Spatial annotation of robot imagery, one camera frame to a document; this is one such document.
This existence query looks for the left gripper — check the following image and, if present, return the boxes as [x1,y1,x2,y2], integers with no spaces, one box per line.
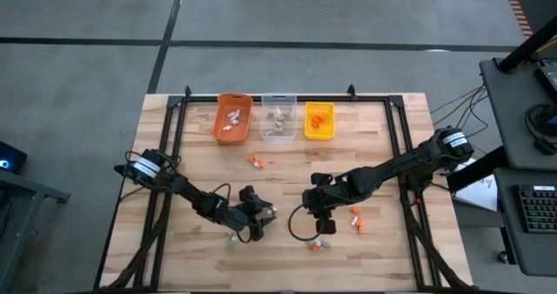
[225,184,278,243]

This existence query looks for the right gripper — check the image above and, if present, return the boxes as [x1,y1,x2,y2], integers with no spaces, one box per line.
[303,171,353,237]

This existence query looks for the yellow plastic basket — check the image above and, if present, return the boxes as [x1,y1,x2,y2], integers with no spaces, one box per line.
[304,101,337,141]

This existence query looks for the clear plastic bin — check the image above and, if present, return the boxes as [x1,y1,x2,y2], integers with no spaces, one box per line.
[259,92,299,144]

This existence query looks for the orange plastic bin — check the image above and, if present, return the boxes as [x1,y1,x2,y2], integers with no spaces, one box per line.
[210,92,254,146]

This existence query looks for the black desk leg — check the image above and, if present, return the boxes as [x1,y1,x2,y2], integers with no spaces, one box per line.
[446,145,497,194]

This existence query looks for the white paper sheet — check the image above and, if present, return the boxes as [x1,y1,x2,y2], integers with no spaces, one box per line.
[452,163,500,212]

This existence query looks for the grey desk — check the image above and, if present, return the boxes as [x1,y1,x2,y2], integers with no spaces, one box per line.
[478,57,557,171]
[493,167,557,278]

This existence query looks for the backlit black keyboard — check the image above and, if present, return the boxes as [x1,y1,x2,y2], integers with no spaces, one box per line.
[517,184,557,235]

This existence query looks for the black round headset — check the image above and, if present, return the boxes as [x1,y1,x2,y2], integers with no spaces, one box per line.
[524,104,557,157]

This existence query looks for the grey metal stand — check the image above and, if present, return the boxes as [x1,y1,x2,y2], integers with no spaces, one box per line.
[0,170,71,293]

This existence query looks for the black diagonal pole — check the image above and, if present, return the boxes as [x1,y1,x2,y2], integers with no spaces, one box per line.
[497,14,557,74]

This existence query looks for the black laptop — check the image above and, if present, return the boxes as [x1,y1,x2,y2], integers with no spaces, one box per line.
[534,61,557,104]

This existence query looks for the black computer tower blue light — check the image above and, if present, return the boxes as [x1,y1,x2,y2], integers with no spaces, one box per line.
[0,140,28,176]

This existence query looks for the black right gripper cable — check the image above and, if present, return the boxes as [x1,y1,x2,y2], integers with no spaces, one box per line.
[288,204,323,243]

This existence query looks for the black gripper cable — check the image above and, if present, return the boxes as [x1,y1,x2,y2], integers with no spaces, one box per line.
[211,183,254,244]
[288,204,323,243]

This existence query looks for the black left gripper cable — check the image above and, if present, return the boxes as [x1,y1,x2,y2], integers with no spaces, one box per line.
[211,183,254,244]

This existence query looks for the loose floor cables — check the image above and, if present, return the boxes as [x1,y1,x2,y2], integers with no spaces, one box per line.
[430,84,488,156]

